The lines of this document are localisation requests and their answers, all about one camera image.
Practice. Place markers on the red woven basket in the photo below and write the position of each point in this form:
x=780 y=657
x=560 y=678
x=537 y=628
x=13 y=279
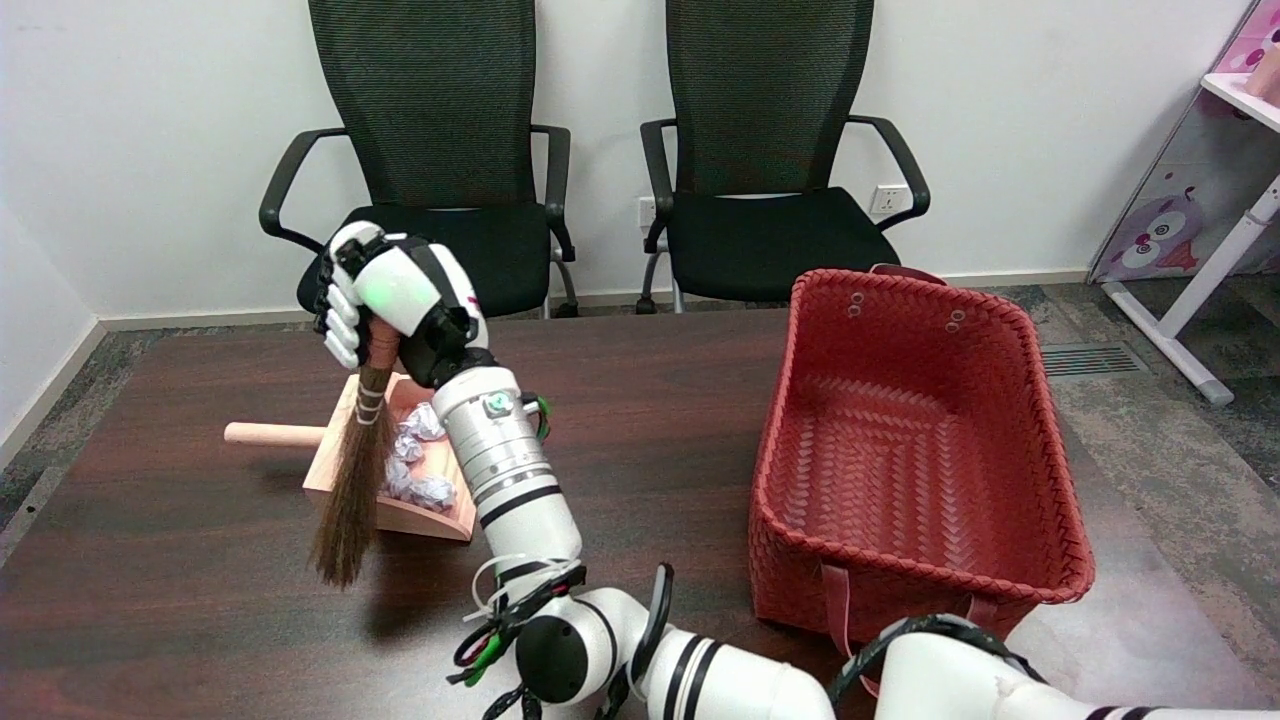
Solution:
x=930 y=440

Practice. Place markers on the wooden dustpan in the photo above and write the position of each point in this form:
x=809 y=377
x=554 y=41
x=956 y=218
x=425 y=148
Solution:
x=270 y=434

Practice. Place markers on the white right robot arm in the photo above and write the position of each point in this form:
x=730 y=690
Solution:
x=500 y=460

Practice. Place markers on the white wall socket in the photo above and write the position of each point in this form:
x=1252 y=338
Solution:
x=888 y=199
x=646 y=205

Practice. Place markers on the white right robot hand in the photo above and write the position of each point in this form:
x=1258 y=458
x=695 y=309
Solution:
x=400 y=285

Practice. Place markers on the brown straw hand broom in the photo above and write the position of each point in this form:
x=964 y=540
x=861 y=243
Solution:
x=350 y=510

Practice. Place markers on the metal floor vent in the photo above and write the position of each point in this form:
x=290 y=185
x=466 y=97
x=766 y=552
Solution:
x=1090 y=360

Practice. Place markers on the black mesh office chair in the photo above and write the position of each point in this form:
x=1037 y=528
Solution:
x=430 y=100
x=760 y=240

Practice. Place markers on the white paper ball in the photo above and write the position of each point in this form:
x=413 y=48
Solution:
x=425 y=420
x=408 y=447
x=432 y=490
x=398 y=478

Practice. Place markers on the pink cup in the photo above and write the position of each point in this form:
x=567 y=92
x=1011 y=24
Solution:
x=1266 y=75

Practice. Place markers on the pink owl print board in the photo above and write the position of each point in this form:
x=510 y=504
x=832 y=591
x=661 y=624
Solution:
x=1160 y=235

